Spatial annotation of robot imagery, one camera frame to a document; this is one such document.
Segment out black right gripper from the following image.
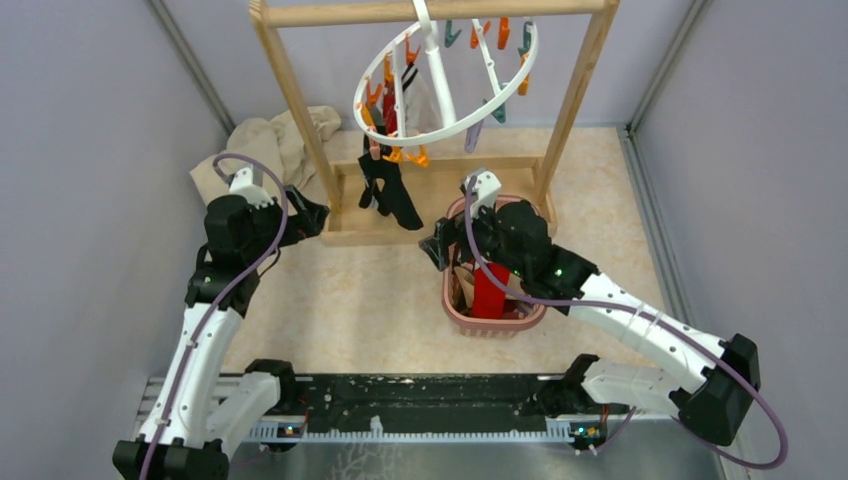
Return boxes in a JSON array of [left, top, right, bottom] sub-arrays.
[[419, 193, 528, 278]]

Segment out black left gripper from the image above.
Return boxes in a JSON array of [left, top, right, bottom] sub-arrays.
[[243, 183, 329, 264]]

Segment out plain red sock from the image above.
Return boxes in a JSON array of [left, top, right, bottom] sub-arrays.
[[470, 264, 508, 320]]

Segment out black patterned sport sock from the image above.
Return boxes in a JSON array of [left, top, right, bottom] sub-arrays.
[[357, 135, 390, 217]]

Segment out pink plastic laundry basket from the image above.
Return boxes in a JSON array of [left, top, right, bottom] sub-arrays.
[[441, 199, 547, 339]]

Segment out lilac plastic clip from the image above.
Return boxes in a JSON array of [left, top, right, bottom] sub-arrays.
[[464, 119, 485, 154]]

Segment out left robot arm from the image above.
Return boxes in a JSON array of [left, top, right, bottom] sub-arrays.
[[112, 186, 330, 479]]

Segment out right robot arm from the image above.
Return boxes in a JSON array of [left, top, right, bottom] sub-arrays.
[[419, 200, 761, 447]]

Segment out white round clip hanger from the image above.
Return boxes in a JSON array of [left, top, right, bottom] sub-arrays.
[[353, 1, 539, 148]]

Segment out beige crumpled cloth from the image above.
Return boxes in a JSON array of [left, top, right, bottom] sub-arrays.
[[189, 105, 341, 205]]

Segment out orange plastic clip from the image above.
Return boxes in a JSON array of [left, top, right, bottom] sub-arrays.
[[404, 145, 430, 168]]

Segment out red snowflake sock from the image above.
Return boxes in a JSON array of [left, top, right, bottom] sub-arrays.
[[382, 87, 398, 134]]

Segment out white sock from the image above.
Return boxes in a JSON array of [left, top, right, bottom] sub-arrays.
[[402, 63, 442, 133]]

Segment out teal plastic clip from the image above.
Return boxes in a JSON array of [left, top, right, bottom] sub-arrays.
[[482, 82, 508, 124]]

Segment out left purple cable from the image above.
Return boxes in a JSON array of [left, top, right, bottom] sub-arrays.
[[137, 152, 290, 480]]

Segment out purple cable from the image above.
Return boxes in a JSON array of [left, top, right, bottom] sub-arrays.
[[137, 152, 290, 480], [463, 175, 790, 471]]

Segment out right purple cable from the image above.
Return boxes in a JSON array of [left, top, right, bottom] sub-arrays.
[[463, 175, 790, 471]]

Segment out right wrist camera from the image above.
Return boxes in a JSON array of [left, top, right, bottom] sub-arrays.
[[461, 167, 502, 217]]

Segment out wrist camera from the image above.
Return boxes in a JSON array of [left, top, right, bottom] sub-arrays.
[[461, 167, 502, 217], [229, 166, 274, 209]]

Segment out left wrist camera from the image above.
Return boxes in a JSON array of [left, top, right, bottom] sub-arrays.
[[229, 166, 274, 209]]

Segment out wooden drying rack frame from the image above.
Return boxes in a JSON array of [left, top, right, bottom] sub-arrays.
[[248, 0, 619, 246]]

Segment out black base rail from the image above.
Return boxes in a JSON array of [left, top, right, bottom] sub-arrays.
[[247, 374, 628, 448]]

